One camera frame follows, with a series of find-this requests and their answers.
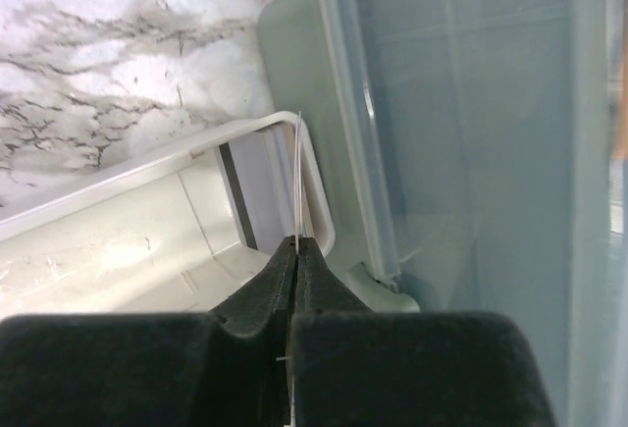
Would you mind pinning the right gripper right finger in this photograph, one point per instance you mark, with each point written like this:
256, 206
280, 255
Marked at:
356, 367

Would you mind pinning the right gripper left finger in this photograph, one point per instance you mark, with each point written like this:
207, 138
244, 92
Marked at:
221, 367

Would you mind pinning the gold credit card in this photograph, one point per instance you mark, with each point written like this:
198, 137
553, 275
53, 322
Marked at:
297, 184

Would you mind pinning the white plastic tray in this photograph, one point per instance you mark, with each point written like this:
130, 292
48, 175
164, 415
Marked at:
178, 228

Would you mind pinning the grey lidded storage box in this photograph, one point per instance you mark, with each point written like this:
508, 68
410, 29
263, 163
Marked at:
474, 156

